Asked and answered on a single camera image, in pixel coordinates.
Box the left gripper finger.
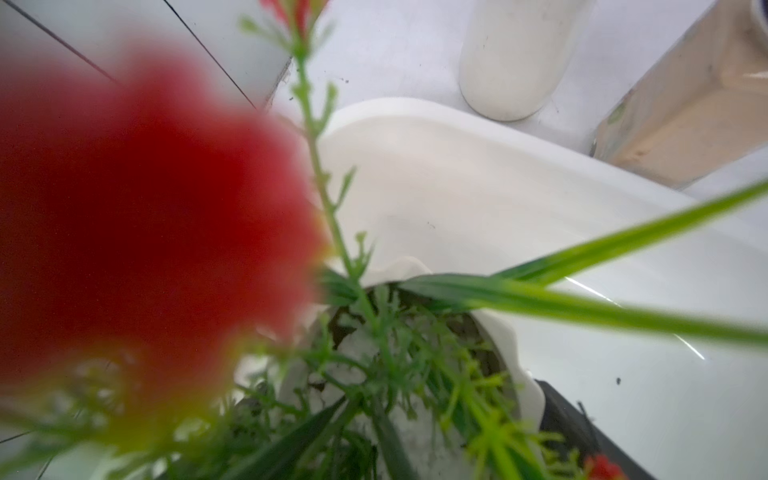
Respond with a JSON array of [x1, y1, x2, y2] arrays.
[[536, 380, 654, 480]]

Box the potted gypsophila red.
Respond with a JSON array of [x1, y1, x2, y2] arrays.
[[1, 1, 767, 479]]

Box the white storage tray box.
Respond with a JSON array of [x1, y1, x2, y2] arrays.
[[311, 99, 767, 479]]

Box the black-lid spice jar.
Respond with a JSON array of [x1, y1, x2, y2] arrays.
[[593, 1, 767, 188]]

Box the white-lid spice jar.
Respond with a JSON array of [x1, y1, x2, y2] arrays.
[[459, 0, 595, 122]]

